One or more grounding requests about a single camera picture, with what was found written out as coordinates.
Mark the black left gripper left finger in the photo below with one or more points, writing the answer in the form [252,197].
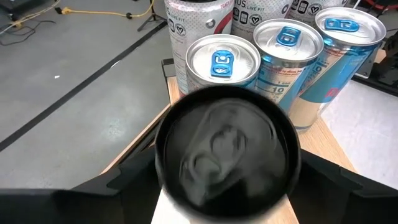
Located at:
[136,180]

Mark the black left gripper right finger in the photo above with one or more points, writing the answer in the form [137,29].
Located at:
[317,186]

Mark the white Celsius can orange logo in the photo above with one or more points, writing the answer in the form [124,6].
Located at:
[227,149]

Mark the blue silver Red Bull can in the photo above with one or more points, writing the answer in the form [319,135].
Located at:
[287,40]
[339,71]
[222,59]

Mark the white Celsius Peach Vibe can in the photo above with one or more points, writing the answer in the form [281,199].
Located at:
[192,21]
[258,15]
[311,9]

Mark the black tripod stand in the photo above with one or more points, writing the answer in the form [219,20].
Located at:
[152,18]

